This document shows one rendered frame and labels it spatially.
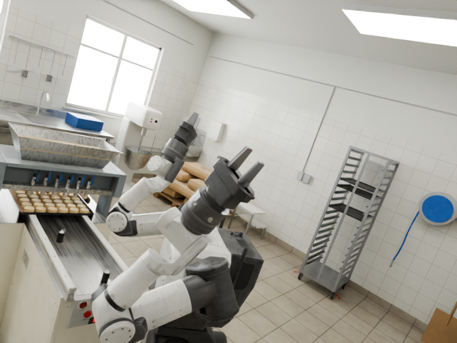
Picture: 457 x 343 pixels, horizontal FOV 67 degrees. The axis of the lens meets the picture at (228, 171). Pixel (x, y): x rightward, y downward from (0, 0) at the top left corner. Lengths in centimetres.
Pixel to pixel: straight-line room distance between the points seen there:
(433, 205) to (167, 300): 410
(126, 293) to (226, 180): 34
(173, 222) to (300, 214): 463
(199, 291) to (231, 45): 590
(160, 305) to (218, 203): 32
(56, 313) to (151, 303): 86
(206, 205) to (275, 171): 485
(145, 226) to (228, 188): 70
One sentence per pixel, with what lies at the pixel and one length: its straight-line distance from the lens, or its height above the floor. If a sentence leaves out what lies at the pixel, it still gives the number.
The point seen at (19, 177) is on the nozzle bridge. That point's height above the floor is 107.
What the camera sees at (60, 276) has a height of 89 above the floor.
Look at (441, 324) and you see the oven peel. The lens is 482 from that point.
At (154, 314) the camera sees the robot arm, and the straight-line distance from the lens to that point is 92.
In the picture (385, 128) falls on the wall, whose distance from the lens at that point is 503.
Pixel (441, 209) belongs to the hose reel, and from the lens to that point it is 472.
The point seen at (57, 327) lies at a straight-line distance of 177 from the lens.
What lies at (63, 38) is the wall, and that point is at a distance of 538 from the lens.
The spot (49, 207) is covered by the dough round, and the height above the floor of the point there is 92.
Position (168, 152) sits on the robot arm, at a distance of 134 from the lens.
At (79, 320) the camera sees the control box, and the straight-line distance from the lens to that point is 175.
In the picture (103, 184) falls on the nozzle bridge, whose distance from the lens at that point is 237.
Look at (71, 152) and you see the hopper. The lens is 218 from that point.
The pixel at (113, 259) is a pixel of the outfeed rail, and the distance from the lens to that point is 191.
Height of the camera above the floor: 181
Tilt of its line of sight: 10 degrees down
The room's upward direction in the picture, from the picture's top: 19 degrees clockwise
